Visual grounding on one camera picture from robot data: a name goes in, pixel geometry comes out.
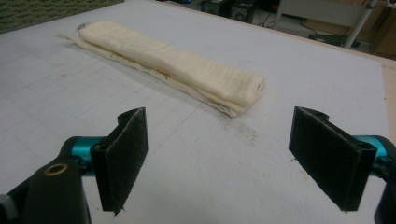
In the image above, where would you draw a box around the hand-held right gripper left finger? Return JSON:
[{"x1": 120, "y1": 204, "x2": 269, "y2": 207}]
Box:
[{"x1": 59, "y1": 106, "x2": 150, "y2": 217}]

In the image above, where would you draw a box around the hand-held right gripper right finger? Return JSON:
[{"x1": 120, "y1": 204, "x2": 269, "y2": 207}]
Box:
[{"x1": 288, "y1": 105, "x2": 396, "y2": 213}]

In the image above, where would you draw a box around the cream cloth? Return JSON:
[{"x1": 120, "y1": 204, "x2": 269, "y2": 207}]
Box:
[{"x1": 56, "y1": 20, "x2": 266, "y2": 119}]

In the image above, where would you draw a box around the white metal stand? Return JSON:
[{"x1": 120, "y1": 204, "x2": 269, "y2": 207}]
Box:
[{"x1": 272, "y1": 0, "x2": 379, "y2": 49}]

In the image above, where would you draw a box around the green woven carpet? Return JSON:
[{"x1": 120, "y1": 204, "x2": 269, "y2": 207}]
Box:
[{"x1": 0, "y1": 0, "x2": 125, "y2": 35}]

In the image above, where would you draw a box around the black speaker box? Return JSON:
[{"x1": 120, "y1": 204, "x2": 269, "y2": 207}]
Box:
[{"x1": 230, "y1": 3, "x2": 256, "y2": 24}]

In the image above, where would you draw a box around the black cable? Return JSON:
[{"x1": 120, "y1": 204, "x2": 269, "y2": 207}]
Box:
[{"x1": 298, "y1": 18, "x2": 351, "y2": 37}]

